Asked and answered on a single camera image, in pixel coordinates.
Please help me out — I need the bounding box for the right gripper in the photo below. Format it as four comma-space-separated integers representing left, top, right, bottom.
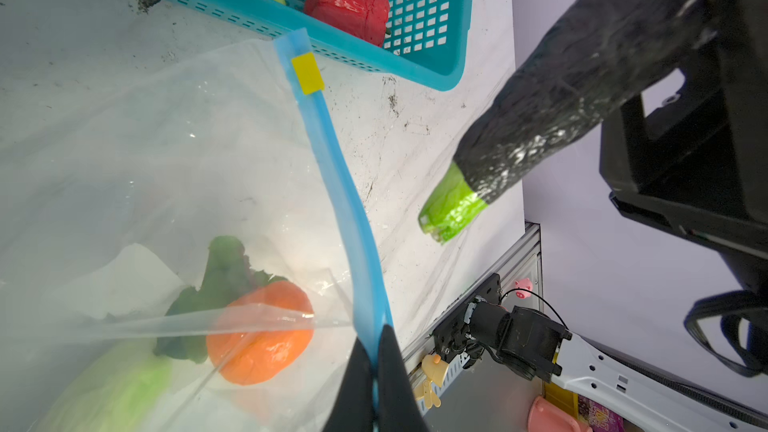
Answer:
600, 0, 767, 288

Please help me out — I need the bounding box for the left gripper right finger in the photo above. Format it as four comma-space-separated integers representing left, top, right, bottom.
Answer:
377, 325, 429, 432

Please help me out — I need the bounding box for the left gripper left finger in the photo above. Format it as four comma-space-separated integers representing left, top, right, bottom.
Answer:
322, 339, 375, 432

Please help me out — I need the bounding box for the orange persimmon toy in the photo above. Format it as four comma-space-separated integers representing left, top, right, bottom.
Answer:
205, 281, 314, 386

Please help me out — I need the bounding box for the black eggplant toy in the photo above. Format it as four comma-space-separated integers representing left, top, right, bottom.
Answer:
418, 0, 713, 243

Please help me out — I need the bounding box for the white radish toy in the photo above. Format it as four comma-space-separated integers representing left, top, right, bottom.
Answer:
36, 235, 290, 431

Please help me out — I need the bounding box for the clear zip top bag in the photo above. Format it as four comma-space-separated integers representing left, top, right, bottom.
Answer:
1, 30, 391, 431

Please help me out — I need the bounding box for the red strawberry toy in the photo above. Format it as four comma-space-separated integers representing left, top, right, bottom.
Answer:
303, 0, 390, 47

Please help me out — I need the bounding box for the yellow wooden toy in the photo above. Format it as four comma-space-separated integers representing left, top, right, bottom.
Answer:
414, 354, 450, 411

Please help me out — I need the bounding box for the pink pig figure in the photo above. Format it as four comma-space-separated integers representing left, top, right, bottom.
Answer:
513, 278, 534, 299

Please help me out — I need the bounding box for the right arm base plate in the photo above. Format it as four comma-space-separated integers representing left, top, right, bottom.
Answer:
431, 273, 502, 363

